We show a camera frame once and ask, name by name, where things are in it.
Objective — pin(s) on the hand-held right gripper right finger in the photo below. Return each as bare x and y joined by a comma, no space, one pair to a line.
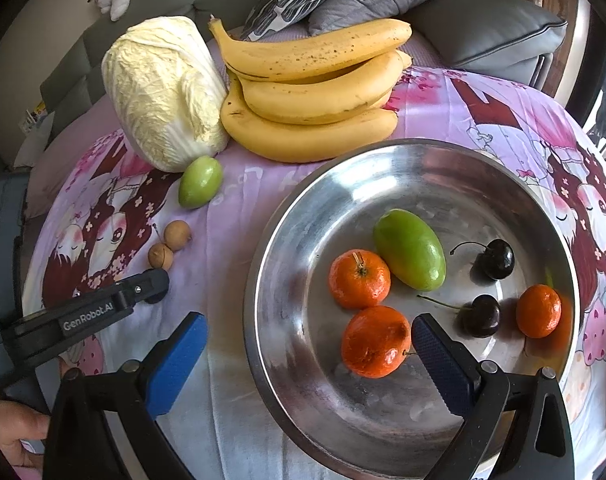
443,365

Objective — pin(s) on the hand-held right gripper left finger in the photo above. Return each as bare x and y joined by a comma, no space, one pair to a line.
178,360

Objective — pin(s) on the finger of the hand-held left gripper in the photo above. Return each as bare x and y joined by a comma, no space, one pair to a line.
108,302

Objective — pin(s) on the dark red cherry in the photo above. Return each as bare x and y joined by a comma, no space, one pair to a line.
480,317
498,260

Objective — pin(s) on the brown longan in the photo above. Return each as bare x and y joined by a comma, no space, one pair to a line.
160,256
177,235

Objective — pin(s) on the large orange tangerine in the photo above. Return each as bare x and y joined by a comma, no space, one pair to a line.
375,342
360,280

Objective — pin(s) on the round steel plate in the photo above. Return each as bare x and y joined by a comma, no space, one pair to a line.
333,410

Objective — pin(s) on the person's left hand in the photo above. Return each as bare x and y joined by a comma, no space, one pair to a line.
13,430

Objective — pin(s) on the small orange tangerine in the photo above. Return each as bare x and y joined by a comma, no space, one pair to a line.
538,310

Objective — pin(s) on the large green fruit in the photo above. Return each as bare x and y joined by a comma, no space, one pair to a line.
408,250

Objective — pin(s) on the paper booklet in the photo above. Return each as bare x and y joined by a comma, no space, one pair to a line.
33,117

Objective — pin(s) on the printed blanket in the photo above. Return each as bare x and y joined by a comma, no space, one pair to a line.
233,220

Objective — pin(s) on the small green fruit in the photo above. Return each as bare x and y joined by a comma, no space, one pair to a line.
200,182

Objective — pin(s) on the grey sofa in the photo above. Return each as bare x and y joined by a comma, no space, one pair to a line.
73,85

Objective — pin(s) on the napa cabbage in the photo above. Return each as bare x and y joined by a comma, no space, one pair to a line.
158,95

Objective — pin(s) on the yellow banana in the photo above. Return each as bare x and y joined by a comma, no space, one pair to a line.
308,142
323,95
407,59
313,52

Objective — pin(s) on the grey leather cushion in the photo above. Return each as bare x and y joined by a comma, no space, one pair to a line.
498,25

